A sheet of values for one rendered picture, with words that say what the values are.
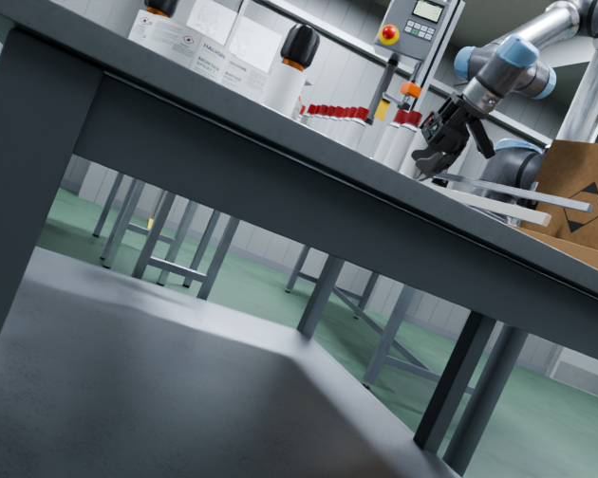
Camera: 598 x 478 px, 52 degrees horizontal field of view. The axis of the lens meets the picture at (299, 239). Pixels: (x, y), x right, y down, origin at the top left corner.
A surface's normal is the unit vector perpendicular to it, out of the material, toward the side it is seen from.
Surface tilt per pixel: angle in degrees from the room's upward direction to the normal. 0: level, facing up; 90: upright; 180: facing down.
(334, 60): 90
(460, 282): 90
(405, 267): 90
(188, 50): 90
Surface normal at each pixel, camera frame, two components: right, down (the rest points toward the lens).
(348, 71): 0.22, 0.16
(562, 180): -0.84, -0.33
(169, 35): -0.15, 0.00
